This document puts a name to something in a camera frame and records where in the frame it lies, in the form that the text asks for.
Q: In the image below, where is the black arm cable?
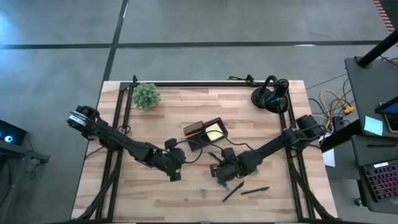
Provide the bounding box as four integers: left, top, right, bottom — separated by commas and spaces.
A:
174, 138, 204, 165
201, 128, 261, 154

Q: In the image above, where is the black pen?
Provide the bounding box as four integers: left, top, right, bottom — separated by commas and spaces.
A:
221, 180, 246, 203
208, 151, 223, 163
240, 186, 271, 196

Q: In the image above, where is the black cart leg bar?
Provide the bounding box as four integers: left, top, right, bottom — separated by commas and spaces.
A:
319, 119, 365, 154

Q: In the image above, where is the yellow sticky note pad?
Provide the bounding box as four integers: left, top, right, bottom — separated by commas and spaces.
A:
205, 123, 225, 142

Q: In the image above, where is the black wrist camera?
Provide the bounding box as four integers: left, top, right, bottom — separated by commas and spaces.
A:
164, 138, 179, 151
221, 147, 237, 161

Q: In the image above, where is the grey equipment desk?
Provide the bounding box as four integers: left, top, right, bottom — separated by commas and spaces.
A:
350, 133, 398, 216

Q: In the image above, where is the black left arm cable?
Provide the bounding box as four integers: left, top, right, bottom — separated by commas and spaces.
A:
174, 138, 204, 165

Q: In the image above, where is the black aluminium table frame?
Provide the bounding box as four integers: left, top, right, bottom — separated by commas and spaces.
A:
72, 74, 337, 224

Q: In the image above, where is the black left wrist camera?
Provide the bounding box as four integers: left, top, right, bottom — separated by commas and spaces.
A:
164, 138, 179, 151

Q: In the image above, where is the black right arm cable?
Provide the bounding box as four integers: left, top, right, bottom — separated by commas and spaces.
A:
201, 128, 261, 154

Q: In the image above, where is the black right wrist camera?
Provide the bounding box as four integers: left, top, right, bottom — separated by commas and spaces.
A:
221, 147, 237, 161

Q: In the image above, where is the backlit laptop keyboard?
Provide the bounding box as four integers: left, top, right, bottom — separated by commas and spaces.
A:
361, 159, 398, 203

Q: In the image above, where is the black device with blue light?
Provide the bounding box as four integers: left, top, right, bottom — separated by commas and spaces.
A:
0, 119, 27, 146

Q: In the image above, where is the black lamp power cord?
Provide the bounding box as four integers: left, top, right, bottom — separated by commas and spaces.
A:
227, 73, 257, 88

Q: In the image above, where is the grey cart table top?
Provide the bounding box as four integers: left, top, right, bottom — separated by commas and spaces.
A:
344, 55, 398, 139

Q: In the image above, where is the black tablet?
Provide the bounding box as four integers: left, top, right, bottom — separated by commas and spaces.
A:
374, 95, 398, 133

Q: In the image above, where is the black equipment stand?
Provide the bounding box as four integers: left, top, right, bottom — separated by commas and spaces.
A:
0, 139, 51, 224

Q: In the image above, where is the black round pole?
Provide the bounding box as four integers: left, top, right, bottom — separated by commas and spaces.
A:
355, 29, 398, 69

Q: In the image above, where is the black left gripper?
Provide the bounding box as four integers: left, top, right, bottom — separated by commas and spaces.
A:
152, 148, 188, 183

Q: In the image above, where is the white paper sheet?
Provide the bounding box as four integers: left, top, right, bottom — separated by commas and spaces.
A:
321, 146, 337, 168

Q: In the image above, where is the black mesh desk organizer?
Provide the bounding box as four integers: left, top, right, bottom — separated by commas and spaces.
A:
183, 116, 229, 153

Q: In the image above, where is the light blue sticky note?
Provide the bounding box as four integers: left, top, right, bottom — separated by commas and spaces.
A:
363, 115, 384, 137

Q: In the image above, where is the yellow floor cable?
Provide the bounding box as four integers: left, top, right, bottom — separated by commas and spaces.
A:
320, 89, 356, 130

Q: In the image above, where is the green plant in white pot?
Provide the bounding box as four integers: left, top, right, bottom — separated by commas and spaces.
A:
131, 82, 162, 111

